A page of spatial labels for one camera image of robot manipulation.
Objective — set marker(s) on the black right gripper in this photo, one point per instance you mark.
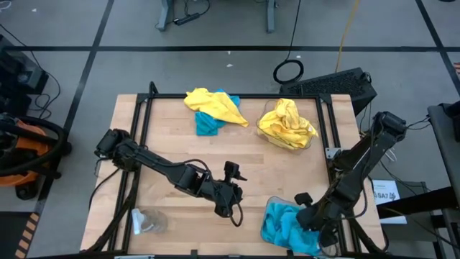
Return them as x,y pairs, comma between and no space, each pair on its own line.
316,219

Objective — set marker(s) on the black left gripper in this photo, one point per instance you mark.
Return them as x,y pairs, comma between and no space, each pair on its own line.
226,198

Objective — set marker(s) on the clear plastic basket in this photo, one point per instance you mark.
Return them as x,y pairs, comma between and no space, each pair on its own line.
273,200
259,131

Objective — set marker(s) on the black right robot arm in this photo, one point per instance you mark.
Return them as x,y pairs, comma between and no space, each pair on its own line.
373,147

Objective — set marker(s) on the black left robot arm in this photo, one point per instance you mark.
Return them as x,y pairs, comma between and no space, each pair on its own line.
154,162

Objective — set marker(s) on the grey metal mounting plate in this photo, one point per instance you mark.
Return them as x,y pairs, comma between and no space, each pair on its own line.
331,153

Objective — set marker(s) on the white paper sheet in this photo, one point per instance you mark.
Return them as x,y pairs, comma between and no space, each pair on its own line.
390,208

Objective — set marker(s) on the clear plastic wrapper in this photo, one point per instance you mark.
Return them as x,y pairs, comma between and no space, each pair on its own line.
147,221

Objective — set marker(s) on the grey desk leg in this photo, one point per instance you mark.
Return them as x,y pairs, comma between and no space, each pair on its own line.
164,14
272,16

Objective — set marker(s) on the black power strip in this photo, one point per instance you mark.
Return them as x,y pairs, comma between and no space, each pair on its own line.
187,19

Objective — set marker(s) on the orange vacuum cleaner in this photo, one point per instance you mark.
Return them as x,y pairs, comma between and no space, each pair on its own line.
32,142

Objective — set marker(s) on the black equipment stack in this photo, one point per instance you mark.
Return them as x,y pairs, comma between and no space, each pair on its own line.
18,72

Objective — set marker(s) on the black aluminium table frame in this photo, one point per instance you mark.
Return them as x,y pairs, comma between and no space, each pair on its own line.
169,96

